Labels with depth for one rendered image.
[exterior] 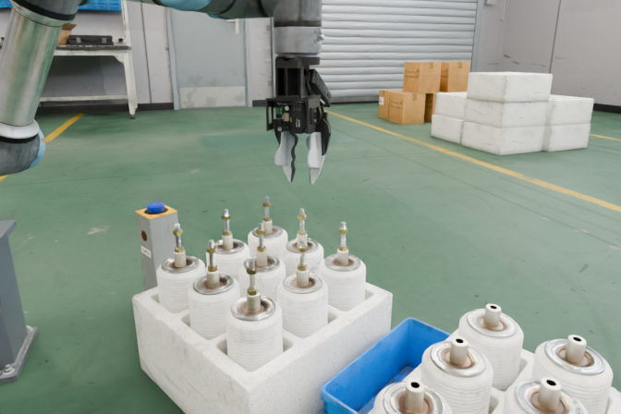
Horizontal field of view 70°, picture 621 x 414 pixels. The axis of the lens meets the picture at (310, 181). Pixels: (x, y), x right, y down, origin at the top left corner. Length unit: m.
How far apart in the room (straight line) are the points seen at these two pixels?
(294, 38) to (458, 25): 6.56
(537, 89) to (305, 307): 2.83
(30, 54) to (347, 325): 0.80
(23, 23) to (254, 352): 0.73
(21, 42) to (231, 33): 5.00
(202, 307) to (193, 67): 5.17
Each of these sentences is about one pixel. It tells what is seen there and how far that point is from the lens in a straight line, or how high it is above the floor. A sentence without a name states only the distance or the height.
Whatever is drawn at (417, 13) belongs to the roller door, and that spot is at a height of 1.23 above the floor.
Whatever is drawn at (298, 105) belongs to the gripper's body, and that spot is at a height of 0.59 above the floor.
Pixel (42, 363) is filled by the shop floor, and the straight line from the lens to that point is 1.23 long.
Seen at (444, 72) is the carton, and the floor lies 0.49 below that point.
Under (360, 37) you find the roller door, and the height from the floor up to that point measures 0.90.
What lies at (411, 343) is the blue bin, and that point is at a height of 0.06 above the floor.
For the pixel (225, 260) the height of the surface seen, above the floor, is 0.24.
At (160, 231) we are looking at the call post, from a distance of 1.07.
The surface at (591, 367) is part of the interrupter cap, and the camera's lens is 0.76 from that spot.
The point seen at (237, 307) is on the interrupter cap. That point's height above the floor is 0.25.
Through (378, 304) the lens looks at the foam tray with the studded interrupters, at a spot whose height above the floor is 0.18.
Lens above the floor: 0.67
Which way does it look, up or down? 16 degrees down
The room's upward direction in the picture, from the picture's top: straight up
